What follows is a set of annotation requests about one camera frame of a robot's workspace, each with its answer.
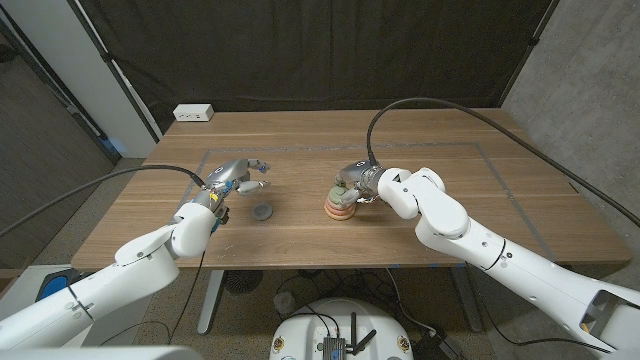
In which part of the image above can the black backdrop stand pole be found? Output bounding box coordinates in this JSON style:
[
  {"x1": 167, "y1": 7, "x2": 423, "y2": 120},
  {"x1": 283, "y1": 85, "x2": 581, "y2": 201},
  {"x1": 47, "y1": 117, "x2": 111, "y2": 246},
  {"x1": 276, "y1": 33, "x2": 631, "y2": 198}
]
[
  {"x1": 67, "y1": 0, "x2": 163, "y2": 141},
  {"x1": 498, "y1": 0, "x2": 561, "y2": 107}
]

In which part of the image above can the green hanoi disc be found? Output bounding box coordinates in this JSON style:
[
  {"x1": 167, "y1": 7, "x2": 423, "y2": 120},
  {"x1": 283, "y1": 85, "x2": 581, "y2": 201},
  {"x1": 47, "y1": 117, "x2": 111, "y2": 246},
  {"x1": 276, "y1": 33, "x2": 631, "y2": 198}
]
[{"x1": 328, "y1": 185, "x2": 357, "y2": 206}]

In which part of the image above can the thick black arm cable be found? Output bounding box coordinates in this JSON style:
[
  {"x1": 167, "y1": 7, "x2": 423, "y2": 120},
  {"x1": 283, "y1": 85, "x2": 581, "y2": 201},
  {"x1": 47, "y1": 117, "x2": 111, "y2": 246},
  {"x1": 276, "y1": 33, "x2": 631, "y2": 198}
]
[
  {"x1": 0, "y1": 164, "x2": 207, "y2": 239},
  {"x1": 366, "y1": 97, "x2": 640, "y2": 229}
]

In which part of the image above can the black floor fan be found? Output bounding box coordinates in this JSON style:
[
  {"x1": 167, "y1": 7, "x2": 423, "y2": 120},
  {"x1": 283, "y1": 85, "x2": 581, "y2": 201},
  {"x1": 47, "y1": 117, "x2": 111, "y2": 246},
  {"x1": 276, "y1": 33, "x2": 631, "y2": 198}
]
[{"x1": 223, "y1": 269, "x2": 264, "y2": 295}]

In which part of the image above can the black backdrop curtain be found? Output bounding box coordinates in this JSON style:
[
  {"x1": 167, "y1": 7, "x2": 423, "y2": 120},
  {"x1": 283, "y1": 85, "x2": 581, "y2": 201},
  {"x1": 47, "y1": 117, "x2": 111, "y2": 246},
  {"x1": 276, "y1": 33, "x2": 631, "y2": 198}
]
[{"x1": 79, "y1": 0, "x2": 559, "y2": 134}]

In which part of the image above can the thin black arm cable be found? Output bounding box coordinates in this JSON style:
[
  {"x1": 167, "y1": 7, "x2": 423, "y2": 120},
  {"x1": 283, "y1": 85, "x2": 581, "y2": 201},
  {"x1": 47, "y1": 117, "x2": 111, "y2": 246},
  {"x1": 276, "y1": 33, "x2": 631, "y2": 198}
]
[
  {"x1": 168, "y1": 249, "x2": 207, "y2": 346},
  {"x1": 464, "y1": 262, "x2": 614, "y2": 350}
]

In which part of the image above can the black floor power strip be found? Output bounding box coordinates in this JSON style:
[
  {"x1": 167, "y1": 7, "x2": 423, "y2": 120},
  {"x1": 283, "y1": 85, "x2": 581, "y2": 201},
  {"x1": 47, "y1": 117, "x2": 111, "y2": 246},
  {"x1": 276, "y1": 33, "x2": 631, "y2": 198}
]
[{"x1": 410, "y1": 332, "x2": 464, "y2": 360}]

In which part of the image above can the dusty pink hanoi disc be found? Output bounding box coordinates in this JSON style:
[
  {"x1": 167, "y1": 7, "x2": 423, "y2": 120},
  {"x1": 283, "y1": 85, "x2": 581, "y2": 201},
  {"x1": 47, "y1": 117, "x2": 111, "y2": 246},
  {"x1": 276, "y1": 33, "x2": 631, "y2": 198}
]
[{"x1": 324, "y1": 197, "x2": 357, "y2": 212}]

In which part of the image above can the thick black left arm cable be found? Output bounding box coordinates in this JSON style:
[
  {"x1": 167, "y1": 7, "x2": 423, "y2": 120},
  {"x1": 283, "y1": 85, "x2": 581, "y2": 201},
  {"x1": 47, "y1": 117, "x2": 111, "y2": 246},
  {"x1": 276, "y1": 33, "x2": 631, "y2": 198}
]
[{"x1": 0, "y1": 164, "x2": 207, "y2": 239}]

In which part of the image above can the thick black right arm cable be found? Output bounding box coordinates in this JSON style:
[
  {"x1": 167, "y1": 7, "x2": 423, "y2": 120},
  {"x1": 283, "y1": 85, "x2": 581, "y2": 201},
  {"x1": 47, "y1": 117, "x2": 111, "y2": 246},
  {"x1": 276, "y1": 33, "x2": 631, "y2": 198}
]
[{"x1": 366, "y1": 97, "x2": 640, "y2": 229}]

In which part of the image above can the grey floor cylinder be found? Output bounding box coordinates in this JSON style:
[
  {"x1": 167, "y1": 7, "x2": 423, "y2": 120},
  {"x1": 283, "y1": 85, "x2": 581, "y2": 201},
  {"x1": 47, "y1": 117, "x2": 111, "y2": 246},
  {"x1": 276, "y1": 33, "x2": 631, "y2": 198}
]
[{"x1": 273, "y1": 291, "x2": 297, "y2": 315}]

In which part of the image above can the coral red hanoi disc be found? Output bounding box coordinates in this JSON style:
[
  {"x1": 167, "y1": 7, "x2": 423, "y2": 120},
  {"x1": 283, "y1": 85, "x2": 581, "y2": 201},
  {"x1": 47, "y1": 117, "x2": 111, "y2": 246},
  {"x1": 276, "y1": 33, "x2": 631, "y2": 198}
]
[{"x1": 324, "y1": 202, "x2": 357, "y2": 217}]

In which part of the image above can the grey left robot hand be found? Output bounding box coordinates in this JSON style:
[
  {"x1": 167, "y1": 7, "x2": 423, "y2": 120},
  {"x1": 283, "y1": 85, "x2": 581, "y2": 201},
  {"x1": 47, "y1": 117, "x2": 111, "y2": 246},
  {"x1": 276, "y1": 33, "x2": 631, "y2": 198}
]
[{"x1": 192, "y1": 158, "x2": 272, "y2": 211}]

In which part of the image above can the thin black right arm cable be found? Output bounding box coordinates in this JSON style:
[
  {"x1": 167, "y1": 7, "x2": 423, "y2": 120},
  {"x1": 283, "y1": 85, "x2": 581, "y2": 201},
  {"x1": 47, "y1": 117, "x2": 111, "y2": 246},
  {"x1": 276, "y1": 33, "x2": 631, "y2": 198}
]
[{"x1": 464, "y1": 262, "x2": 614, "y2": 350}]

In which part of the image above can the white robot torso base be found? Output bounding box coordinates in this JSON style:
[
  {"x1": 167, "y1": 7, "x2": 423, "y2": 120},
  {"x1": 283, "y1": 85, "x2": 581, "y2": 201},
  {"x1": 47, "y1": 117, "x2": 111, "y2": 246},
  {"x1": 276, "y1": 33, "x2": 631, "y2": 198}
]
[{"x1": 269, "y1": 298, "x2": 415, "y2": 360}]

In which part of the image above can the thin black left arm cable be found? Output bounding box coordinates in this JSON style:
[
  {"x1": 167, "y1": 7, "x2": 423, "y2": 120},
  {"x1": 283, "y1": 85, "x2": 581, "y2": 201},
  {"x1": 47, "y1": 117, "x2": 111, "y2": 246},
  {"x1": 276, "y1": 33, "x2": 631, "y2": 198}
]
[{"x1": 168, "y1": 249, "x2": 207, "y2": 346}]

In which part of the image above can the blue foot pad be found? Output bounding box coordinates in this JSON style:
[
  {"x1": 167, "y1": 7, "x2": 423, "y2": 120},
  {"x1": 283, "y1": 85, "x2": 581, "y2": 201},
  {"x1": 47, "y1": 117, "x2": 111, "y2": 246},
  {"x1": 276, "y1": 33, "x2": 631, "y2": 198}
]
[{"x1": 35, "y1": 272, "x2": 69, "y2": 303}]

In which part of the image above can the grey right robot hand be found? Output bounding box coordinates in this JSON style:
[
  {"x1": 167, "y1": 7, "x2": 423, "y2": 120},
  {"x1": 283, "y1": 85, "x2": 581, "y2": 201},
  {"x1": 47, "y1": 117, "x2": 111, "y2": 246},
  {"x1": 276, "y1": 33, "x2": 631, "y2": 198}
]
[{"x1": 333, "y1": 160, "x2": 386, "y2": 207}]

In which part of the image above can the black antenna radio module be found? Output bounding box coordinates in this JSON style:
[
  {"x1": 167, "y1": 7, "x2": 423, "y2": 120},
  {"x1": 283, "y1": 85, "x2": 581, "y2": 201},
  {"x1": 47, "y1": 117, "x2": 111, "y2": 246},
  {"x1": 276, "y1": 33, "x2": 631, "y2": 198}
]
[{"x1": 322, "y1": 312, "x2": 377, "y2": 360}]

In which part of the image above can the white pedal board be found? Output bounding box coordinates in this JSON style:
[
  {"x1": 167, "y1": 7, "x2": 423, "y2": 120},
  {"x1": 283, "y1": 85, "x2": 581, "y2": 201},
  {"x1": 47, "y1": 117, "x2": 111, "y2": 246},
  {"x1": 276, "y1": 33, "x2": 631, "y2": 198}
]
[{"x1": 0, "y1": 264, "x2": 151, "y2": 349}]

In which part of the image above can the dark table leg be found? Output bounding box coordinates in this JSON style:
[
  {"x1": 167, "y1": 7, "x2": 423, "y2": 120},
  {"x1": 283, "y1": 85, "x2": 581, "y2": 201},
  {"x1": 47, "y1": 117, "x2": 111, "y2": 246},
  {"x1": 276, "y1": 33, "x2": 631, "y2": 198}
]
[{"x1": 452, "y1": 267, "x2": 484, "y2": 332}]

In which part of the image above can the white power outlet box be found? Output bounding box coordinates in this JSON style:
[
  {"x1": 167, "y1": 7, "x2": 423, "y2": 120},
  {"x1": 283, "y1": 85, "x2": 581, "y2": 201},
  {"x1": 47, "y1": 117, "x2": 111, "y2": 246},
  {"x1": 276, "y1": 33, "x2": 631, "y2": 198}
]
[{"x1": 172, "y1": 103, "x2": 215, "y2": 123}]

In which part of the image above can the light grey table leg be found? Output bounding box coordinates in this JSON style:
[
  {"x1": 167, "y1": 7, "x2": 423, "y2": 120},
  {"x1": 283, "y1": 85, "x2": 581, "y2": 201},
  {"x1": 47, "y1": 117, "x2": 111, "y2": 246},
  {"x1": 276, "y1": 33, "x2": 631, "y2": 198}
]
[{"x1": 197, "y1": 269, "x2": 226, "y2": 335}]

